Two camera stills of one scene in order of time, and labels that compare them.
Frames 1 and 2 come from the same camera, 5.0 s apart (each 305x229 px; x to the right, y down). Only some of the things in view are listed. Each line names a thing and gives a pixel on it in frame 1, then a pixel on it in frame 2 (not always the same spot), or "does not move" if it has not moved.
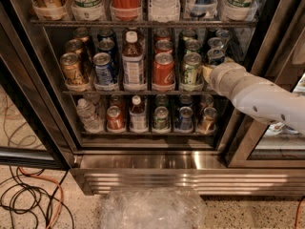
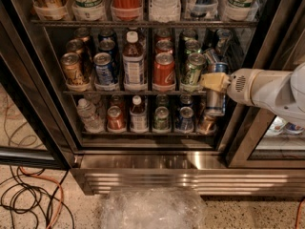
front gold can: (72, 73) does not move
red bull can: (215, 56) -> (215, 100)
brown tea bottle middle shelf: (132, 61) does not move
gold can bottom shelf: (209, 120) does not move
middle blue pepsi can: (108, 47) does not move
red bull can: (215, 42) -> (212, 55)
